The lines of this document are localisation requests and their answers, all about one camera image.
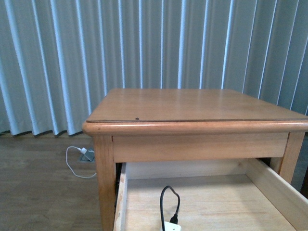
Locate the white charger adapter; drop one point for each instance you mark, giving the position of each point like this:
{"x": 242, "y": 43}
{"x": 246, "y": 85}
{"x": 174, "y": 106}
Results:
{"x": 171, "y": 227}

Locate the open metal floor socket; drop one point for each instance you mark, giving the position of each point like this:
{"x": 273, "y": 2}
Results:
{"x": 89, "y": 157}

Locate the wooden nightstand cabinet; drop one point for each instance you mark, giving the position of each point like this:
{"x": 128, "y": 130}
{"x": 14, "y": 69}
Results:
{"x": 188, "y": 124}

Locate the wooden drawer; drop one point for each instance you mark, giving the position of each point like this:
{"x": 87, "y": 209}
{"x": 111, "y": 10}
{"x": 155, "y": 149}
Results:
{"x": 213, "y": 195}

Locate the white floor charger plug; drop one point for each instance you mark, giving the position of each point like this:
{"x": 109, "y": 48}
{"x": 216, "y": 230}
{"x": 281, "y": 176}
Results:
{"x": 83, "y": 150}

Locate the grey pleated curtain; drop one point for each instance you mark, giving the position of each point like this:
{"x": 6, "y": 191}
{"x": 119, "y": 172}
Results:
{"x": 59, "y": 58}

